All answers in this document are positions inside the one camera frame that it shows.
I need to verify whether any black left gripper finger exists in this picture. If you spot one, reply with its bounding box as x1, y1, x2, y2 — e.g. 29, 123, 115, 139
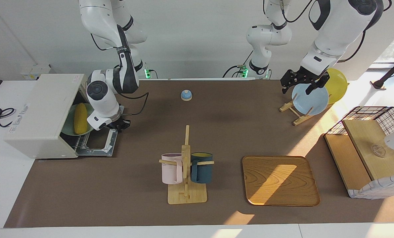
305, 74, 330, 96
280, 70, 294, 95

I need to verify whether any glass oven door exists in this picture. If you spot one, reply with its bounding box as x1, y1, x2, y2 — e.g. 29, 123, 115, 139
76, 128, 118, 156

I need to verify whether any yellow corn cob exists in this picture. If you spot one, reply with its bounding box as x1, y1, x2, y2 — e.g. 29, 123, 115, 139
73, 103, 88, 135

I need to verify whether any mint green plate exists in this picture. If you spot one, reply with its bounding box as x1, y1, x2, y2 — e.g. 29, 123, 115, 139
61, 103, 95, 137

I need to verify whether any white toaster oven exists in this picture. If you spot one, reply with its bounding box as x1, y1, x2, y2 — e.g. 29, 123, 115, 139
4, 73, 95, 159

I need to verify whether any light blue plate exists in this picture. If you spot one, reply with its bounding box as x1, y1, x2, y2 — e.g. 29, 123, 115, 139
291, 84, 329, 116

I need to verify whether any yellow plate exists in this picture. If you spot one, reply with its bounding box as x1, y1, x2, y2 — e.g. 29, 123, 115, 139
324, 68, 348, 104

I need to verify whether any wooden plate rack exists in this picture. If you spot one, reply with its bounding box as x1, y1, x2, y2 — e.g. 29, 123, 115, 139
280, 94, 333, 126

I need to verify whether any brown table mat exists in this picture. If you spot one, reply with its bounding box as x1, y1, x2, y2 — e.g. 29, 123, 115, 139
4, 79, 394, 228

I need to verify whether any black stand pole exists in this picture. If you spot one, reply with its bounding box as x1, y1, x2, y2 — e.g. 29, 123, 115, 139
371, 53, 394, 90

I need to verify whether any pink mug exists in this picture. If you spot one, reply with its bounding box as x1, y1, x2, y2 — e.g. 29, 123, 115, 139
161, 153, 184, 184

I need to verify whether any wide light wooden board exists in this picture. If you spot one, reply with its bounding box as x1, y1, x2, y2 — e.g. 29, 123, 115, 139
342, 119, 394, 180

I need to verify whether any narrow light wooden board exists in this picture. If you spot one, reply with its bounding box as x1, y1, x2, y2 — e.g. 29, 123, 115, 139
324, 134, 372, 190

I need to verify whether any small clear glass dish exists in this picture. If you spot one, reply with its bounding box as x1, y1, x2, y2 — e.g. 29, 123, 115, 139
371, 144, 387, 158

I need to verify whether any dark blue mug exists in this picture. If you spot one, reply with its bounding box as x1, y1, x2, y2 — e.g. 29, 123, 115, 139
190, 152, 213, 184

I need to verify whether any wooden mug rack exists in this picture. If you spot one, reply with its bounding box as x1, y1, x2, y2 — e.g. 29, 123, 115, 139
159, 125, 215, 205

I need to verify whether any square wooden tray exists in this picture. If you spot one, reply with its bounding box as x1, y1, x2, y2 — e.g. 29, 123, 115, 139
242, 155, 321, 207

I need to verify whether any white checked cloth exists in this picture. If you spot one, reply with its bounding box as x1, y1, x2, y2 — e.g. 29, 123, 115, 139
347, 175, 394, 200

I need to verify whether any black base cable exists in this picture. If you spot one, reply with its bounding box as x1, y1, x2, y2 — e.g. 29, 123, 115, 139
222, 50, 254, 78

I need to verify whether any black wire basket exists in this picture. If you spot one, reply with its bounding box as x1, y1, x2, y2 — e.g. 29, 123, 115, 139
326, 106, 394, 166

